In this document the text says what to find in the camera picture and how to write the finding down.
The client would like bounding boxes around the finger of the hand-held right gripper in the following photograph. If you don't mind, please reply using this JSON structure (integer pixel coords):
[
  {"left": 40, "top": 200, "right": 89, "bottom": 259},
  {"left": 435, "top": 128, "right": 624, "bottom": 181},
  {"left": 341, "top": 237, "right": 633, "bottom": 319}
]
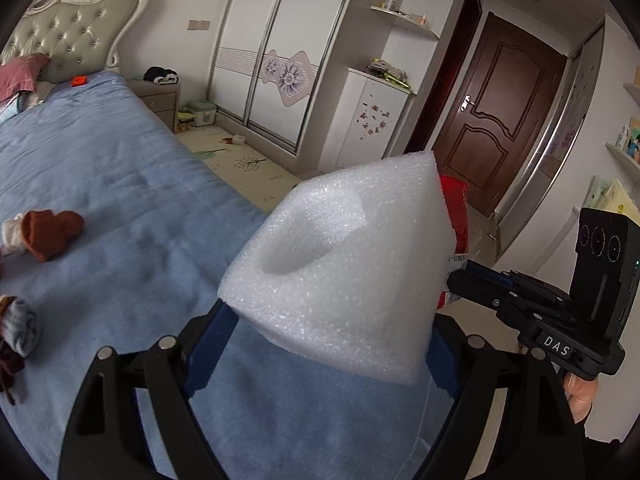
[
  {"left": 446, "top": 270, "right": 531, "bottom": 333},
  {"left": 467, "top": 259, "right": 573, "bottom": 311}
]

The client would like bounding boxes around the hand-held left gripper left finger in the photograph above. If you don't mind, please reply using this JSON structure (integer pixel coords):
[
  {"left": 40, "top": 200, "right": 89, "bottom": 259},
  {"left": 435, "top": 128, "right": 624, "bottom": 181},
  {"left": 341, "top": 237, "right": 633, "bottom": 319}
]
[{"left": 59, "top": 298, "right": 240, "bottom": 480}]

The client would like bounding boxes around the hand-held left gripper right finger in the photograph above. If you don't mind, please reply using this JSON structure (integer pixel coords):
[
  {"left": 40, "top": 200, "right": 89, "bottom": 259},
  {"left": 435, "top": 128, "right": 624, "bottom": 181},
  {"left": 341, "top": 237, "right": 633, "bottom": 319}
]
[{"left": 415, "top": 312, "right": 586, "bottom": 480}]

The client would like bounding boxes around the red snack packet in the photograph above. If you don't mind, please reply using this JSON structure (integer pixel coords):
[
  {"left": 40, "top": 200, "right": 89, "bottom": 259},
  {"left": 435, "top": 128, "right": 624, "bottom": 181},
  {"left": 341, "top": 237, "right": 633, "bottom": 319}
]
[{"left": 435, "top": 172, "right": 473, "bottom": 311}]

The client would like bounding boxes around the white foam block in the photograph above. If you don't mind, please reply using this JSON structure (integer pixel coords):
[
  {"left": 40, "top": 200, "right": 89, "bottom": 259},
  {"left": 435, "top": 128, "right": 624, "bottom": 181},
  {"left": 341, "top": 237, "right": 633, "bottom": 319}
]
[{"left": 217, "top": 150, "right": 468, "bottom": 387}]

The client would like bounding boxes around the person's right hand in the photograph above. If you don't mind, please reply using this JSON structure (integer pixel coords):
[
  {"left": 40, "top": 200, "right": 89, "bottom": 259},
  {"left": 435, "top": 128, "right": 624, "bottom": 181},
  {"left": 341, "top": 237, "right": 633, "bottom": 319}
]
[{"left": 562, "top": 372, "right": 601, "bottom": 423}]

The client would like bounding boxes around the yellow wipes pack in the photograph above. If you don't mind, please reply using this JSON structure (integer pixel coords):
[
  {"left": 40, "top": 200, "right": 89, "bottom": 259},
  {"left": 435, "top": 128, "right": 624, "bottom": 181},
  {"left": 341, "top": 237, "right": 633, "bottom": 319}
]
[{"left": 600, "top": 180, "right": 640, "bottom": 222}]

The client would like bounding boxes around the green wipes pack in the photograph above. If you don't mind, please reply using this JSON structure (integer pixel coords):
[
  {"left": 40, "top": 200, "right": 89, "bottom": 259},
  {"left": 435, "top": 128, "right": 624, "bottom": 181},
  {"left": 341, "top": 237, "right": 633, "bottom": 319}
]
[{"left": 587, "top": 176, "right": 613, "bottom": 211}]

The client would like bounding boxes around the brown wooden door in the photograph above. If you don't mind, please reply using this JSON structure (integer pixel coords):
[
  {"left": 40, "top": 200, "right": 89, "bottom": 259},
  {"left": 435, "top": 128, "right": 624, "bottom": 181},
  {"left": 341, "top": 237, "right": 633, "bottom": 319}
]
[{"left": 431, "top": 12, "right": 568, "bottom": 218}]

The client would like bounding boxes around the printed play mat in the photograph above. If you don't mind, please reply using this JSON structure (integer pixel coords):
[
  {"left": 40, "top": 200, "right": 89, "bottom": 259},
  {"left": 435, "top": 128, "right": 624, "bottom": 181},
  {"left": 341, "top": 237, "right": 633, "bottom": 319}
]
[{"left": 176, "top": 125, "right": 301, "bottom": 213}]

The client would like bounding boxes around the grey sock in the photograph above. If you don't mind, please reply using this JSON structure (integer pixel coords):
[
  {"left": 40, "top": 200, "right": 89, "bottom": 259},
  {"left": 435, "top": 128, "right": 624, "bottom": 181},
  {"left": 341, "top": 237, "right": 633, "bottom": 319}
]
[{"left": 0, "top": 297, "right": 41, "bottom": 358}]

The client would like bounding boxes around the blue bed blanket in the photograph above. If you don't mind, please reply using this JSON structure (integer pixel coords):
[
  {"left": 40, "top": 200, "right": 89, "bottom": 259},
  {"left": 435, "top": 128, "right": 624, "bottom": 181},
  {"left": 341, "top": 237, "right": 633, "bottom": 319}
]
[{"left": 0, "top": 71, "right": 451, "bottom": 480}]

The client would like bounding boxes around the white cabinet with stickers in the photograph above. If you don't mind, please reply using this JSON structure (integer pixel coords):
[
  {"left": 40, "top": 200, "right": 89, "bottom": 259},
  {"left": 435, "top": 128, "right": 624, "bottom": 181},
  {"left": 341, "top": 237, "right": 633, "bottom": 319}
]
[{"left": 320, "top": 66, "right": 416, "bottom": 171}]

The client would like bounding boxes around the dark red cloth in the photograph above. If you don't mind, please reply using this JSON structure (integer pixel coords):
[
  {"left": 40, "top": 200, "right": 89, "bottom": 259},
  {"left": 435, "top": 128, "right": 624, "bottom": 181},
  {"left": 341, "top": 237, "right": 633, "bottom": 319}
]
[{"left": 0, "top": 340, "right": 26, "bottom": 406}]

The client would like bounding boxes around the dark open door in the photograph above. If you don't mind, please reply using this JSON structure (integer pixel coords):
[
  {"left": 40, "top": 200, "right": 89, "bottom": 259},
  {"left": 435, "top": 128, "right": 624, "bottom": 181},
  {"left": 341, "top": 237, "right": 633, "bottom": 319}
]
[{"left": 404, "top": 0, "right": 483, "bottom": 156}]

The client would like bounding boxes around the pile of folded clothes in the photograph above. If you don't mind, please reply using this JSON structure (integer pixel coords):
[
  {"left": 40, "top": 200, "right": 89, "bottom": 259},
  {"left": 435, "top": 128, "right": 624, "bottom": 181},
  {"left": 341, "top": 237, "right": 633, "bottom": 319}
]
[{"left": 365, "top": 59, "right": 417, "bottom": 95}]

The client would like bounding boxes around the white sock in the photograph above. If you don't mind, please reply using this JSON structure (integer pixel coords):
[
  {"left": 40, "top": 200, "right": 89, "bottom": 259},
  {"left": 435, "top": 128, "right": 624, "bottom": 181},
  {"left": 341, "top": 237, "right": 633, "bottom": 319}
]
[{"left": 0, "top": 214, "right": 27, "bottom": 257}]

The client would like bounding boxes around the green storage box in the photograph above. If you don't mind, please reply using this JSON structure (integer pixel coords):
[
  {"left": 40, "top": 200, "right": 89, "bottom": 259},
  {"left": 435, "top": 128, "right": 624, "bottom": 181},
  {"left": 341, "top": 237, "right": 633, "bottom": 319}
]
[{"left": 186, "top": 100, "right": 218, "bottom": 127}]

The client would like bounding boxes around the brown wooden nightstand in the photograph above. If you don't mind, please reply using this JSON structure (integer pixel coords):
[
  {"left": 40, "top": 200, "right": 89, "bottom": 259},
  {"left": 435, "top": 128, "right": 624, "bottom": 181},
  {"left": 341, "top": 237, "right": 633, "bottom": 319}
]
[{"left": 125, "top": 77, "right": 180, "bottom": 133}]

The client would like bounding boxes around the white corner shelf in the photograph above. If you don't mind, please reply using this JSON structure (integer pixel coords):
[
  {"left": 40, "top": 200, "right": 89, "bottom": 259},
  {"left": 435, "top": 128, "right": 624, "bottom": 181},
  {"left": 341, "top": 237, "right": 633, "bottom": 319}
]
[{"left": 370, "top": 5, "right": 441, "bottom": 40}]

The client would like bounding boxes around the black cloth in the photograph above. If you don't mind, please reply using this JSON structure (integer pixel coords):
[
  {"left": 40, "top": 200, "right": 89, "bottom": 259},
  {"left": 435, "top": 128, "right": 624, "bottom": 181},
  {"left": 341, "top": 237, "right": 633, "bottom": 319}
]
[{"left": 144, "top": 66, "right": 179, "bottom": 86}]

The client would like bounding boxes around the white sliding door wardrobe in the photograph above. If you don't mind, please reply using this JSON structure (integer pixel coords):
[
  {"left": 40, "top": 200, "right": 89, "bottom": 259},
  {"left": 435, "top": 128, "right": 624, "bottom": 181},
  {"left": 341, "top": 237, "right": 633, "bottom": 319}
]
[{"left": 207, "top": 0, "right": 361, "bottom": 153}]

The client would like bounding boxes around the pink pillow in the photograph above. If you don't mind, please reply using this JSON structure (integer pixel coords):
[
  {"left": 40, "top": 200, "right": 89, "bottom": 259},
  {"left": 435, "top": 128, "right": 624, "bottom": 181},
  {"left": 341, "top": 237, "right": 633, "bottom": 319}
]
[{"left": 0, "top": 52, "right": 52, "bottom": 106}]

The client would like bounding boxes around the tufted green bed headboard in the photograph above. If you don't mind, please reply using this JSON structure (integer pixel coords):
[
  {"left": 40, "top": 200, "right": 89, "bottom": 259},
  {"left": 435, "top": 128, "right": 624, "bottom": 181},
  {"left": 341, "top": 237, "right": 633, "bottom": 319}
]
[{"left": 0, "top": 0, "right": 150, "bottom": 83}]

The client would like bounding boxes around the white wall shelf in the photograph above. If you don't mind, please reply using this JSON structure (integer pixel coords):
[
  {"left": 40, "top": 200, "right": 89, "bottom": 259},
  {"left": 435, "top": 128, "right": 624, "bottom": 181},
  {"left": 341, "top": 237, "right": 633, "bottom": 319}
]
[{"left": 605, "top": 140, "right": 640, "bottom": 167}]

